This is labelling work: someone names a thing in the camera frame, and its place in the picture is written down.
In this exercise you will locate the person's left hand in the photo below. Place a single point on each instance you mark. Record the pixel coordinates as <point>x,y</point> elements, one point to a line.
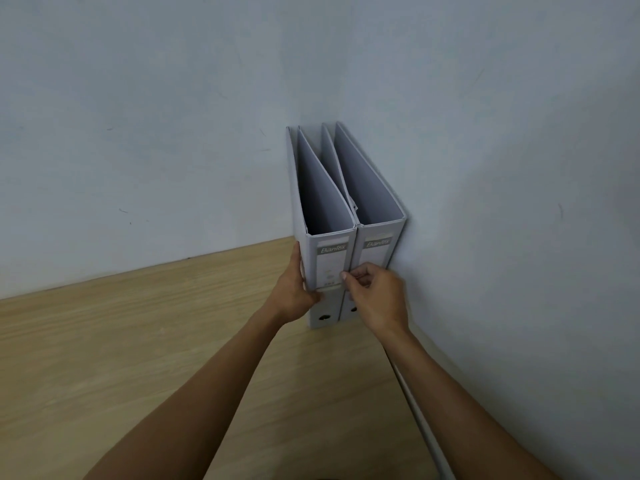
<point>290,297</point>

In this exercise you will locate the person's right hand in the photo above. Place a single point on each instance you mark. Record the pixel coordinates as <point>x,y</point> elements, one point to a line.
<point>382,302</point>

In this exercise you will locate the person's right forearm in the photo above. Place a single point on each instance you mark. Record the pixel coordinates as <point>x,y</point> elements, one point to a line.
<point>460,409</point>

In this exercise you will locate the white lever arch binder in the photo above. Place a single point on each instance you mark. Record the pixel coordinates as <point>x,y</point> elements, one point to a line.
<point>327,267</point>
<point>376,247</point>

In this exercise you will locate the person's right thumb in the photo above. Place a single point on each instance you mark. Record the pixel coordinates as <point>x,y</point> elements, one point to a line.
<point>354,278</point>

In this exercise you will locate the person's left thumb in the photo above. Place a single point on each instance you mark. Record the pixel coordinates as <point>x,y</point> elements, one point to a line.
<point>312,297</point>

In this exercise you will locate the person's left forearm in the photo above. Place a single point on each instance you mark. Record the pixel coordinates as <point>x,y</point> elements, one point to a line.
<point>200,394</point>

